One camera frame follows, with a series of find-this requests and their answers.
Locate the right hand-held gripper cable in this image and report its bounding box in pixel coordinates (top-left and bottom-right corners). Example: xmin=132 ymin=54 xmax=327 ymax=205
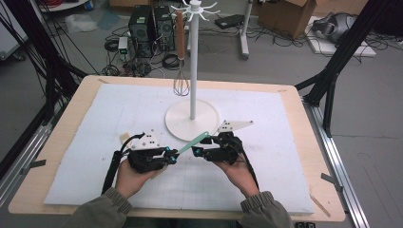
xmin=234 ymin=143 xmax=260 ymax=191

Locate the open cardboard box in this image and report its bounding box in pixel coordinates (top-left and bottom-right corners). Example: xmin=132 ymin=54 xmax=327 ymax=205
xmin=258 ymin=0 xmax=317 ymax=40

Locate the white foam mat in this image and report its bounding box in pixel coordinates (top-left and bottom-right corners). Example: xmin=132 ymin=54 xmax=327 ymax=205
xmin=44 ymin=83 xmax=316 ymax=215

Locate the thin wooden stick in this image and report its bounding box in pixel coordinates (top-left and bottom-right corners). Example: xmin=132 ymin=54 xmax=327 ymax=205
xmin=308 ymin=193 xmax=332 ymax=219

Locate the wire whisk with wooden handle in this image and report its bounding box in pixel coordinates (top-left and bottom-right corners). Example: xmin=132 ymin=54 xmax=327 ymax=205
xmin=173 ymin=9 xmax=191 ymax=98

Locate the person's right hand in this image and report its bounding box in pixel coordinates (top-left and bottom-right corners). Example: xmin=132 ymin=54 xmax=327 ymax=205
xmin=215 ymin=156 xmax=260 ymax=199

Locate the white utensil rack stand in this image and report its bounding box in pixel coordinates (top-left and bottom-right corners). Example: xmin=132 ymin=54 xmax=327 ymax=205
xmin=164 ymin=0 xmax=221 ymax=143

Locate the left hand-held gripper cable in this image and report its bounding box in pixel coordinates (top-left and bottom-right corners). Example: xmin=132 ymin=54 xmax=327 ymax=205
xmin=101 ymin=132 xmax=146 ymax=196

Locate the small white electronic box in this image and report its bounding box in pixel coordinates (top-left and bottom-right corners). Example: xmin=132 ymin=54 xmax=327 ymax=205
xmin=117 ymin=36 xmax=129 ymax=55

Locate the clear plastic bag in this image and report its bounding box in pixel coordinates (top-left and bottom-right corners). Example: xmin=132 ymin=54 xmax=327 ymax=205
xmin=65 ymin=12 xmax=99 ymax=34

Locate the white stand leg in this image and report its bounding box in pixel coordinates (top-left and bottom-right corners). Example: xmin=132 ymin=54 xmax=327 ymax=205
xmin=185 ymin=23 xmax=192 ymax=53
xmin=239 ymin=0 xmax=255 ymax=61

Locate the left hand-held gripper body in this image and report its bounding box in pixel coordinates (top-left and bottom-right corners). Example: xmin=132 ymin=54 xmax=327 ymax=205
xmin=127 ymin=128 xmax=170 ymax=174

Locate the large green-handled beige spatula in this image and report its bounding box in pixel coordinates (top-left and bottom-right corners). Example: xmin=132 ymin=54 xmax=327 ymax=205
xmin=151 ymin=131 xmax=211 ymax=181

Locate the white board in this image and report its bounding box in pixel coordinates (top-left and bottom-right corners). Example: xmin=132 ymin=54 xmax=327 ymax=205
xmin=304 ymin=15 xmax=377 ymax=58

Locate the grey and black headset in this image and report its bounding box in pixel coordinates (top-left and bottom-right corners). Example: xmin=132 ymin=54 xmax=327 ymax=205
xmin=312 ymin=12 xmax=357 ymax=44

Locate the white cabinet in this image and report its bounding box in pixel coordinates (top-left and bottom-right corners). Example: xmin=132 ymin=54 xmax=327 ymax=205
xmin=0 ymin=6 xmax=29 ymax=61

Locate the black flat device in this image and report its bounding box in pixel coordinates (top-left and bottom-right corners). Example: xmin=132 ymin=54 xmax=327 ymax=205
xmin=214 ymin=13 xmax=245 ymax=30

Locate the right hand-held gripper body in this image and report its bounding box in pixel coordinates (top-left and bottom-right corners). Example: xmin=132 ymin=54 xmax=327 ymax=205
xmin=205 ymin=119 xmax=255 ymax=165

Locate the aluminium rail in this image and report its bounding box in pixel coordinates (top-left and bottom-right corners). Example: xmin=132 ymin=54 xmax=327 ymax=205
xmin=0 ymin=104 xmax=53 ymax=207
xmin=302 ymin=101 xmax=370 ymax=228

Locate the black cable coil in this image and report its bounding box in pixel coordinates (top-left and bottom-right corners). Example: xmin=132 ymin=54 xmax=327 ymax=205
xmin=162 ymin=53 xmax=185 ymax=71
xmin=102 ymin=65 xmax=121 ymax=77

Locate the black metal frame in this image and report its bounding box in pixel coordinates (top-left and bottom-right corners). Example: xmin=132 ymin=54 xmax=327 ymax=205
xmin=0 ymin=0 xmax=89 ymax=180
xmin=294 ymin=0 xmax=403 ymax=138

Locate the grey metal bracket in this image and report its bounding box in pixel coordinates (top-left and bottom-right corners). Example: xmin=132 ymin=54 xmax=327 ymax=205
xmin=20 ymin=159 xmax=47 ymax=176
xmin=320 ymin=172 xmax=344 ymax=193

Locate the round white table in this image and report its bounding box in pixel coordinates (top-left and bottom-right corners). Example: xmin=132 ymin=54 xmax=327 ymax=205
xmin=37 ymin=0 xmax=89 ymax=13

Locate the brown cardboard box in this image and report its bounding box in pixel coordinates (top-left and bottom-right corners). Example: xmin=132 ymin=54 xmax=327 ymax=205
xmin=312 ymin=0 xmax=370 ymax=17

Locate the black computer tower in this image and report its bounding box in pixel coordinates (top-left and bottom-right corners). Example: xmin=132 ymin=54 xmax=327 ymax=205
xmin=153 ymin=5 xmax=177 ymax=52
xmin=127 ymin=4 xmax=156 ymax=59

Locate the person's left hand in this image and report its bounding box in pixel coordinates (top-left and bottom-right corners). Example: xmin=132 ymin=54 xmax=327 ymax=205
xmin=114 ymin=158 xmax=167 ymax=200

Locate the hand-held gripper cable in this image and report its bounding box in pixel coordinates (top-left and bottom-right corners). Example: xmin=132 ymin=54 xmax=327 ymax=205
xmin=234 ymin=143 xmax=260 ymax=191
xmin=101 ymin=132 xmax=146 ymax=196

